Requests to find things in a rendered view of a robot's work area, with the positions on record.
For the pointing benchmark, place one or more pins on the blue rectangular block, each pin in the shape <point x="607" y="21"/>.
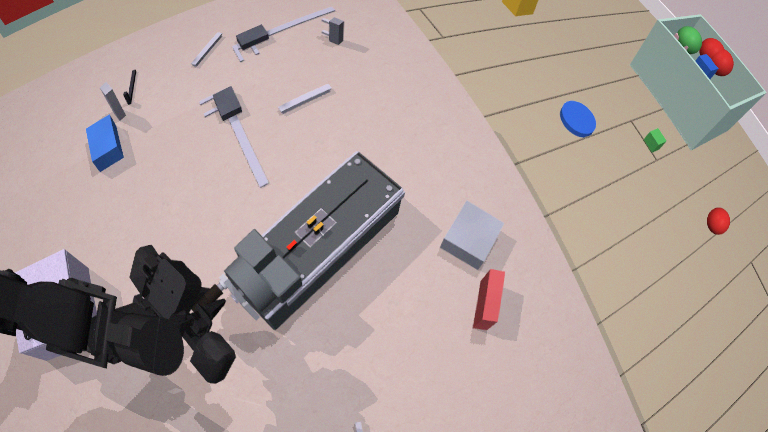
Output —
<point x="104" y="143"/>

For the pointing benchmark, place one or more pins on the red rectangular block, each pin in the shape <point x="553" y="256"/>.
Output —
<point x="489" y="300"/>

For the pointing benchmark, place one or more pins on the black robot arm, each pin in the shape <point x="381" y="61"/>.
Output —
<point x="60" y="315"/>

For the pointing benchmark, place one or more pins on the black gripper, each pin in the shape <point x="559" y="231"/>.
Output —
<point x="212" y="355"/>

